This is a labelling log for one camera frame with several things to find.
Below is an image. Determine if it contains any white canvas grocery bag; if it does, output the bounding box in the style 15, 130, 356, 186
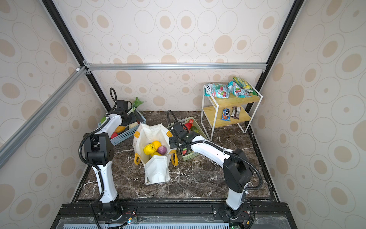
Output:
133, 124, 178, 185

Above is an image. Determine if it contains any green orange mango toy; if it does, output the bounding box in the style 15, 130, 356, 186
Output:
191, 126, 200, 134

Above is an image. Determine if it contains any yellow banana toy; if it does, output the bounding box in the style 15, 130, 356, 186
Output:
151, 151, 161, 156

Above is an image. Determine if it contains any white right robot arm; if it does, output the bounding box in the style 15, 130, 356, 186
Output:
169, 122, 263, 212

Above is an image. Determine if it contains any blue candy packet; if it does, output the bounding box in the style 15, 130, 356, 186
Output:
221, 108, 231, 122

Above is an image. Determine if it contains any yellow green snack bag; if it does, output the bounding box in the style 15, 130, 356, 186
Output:
233, 76, 258, 95

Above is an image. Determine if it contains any teal candy snack bag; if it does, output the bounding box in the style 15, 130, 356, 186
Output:
227, 81, 251, 98

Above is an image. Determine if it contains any diagonal aluminium frame bar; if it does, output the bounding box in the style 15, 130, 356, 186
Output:
1, 66, 87, 167

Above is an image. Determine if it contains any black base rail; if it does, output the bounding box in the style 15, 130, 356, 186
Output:
51, 199, 297, 229

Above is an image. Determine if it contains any green candy snack bag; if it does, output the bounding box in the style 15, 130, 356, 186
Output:
205, 83, 230, 99

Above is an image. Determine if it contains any red apple toy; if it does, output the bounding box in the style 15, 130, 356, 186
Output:
185, 122, 193, 130

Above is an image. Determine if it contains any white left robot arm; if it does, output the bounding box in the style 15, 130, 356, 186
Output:
78, 100, 136, 204

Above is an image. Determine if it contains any horizontal aluminium frame bar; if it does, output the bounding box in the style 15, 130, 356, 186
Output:
86, 63, 267, 71

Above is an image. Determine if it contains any brown chocolate bar packet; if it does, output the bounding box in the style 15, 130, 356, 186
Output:
231, 106, 241, 120

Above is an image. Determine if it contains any light green perforated basket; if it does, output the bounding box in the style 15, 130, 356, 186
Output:
168, 118, 205, 161

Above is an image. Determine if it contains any white daikon radish toy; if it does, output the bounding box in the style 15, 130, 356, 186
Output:
131, 97, 144, 112

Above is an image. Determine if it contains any orange potato toy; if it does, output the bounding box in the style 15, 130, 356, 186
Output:
115, 126, 126, 134

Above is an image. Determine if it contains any white cauliflower toy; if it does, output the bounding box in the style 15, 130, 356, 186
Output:
128, 122, 139, 129

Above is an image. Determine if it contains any white wire wooden shelf rack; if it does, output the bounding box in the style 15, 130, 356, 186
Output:
201, 85, 263, 140

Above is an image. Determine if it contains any blue perforated basket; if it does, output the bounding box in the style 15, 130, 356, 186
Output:
96, 110, 146, 146

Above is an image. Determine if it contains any yellow lemon toy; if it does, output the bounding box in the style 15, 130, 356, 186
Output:
144, 144, 156, 156

